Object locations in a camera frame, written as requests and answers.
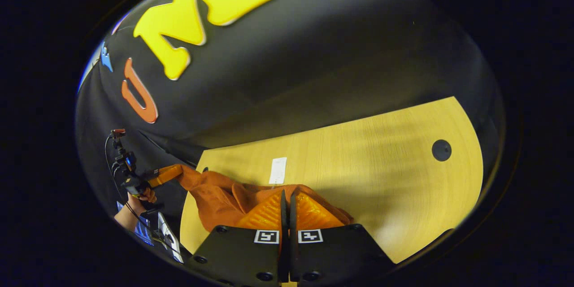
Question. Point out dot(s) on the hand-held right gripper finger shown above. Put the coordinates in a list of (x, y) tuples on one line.
[(292, 219), (284, 219)]

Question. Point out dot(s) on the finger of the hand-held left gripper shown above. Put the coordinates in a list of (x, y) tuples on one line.
[(166, 174)]

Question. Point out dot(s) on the white paper tag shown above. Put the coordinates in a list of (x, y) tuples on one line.
[(278, 170)]

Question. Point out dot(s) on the orange knit jacket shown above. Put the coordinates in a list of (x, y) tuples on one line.
[(215, 202)]

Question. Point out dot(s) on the white framed blue screen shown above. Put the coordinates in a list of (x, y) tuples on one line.
[(168, 235)]

